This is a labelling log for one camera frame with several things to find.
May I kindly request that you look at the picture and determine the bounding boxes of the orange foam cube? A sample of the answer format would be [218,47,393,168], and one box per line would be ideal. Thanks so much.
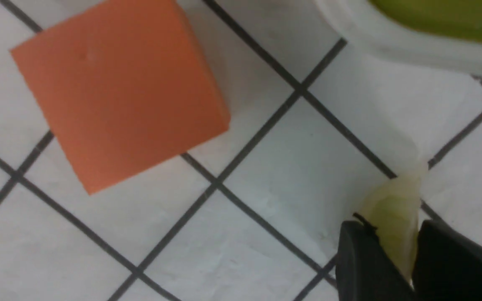
[11,0,230,195]

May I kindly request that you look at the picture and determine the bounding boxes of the green lid white box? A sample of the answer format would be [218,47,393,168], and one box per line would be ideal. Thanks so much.
[314,0,482,76]

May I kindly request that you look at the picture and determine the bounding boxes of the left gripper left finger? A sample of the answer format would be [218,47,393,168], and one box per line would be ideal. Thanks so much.
[336,213,417,301]

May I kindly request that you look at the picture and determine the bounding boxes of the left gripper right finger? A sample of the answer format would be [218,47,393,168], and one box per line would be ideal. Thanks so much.
[413,220,482,301]

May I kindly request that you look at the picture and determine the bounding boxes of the white grid tablecloth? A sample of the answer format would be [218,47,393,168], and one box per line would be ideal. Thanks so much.
[0,0,482,301]

